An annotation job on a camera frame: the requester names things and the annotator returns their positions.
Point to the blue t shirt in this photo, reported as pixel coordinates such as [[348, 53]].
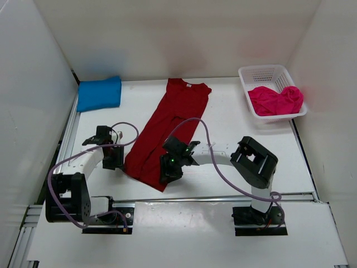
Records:
[[99, 94]]

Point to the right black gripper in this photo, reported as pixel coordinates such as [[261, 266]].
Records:
[[168, 173]]

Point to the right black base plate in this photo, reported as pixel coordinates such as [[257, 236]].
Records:
[[249, 222]]

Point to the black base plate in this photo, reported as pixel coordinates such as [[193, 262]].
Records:
[[112, 224], [249, 222]]

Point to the dark red t shirt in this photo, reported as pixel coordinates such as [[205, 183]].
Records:
[[181, 101]]

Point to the pink t shirt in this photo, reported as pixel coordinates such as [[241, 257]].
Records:
[[267, 102]]

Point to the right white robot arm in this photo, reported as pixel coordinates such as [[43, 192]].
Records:
[[255, 164]]

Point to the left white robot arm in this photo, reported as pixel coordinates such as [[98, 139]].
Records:
[[69, 187]]

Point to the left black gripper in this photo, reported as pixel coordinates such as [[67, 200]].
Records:
[[112, 161]]

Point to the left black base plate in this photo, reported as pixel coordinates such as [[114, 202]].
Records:
[[112, 224]]

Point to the aluminium frame rail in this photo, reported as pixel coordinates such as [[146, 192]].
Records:
[[226, 119]]

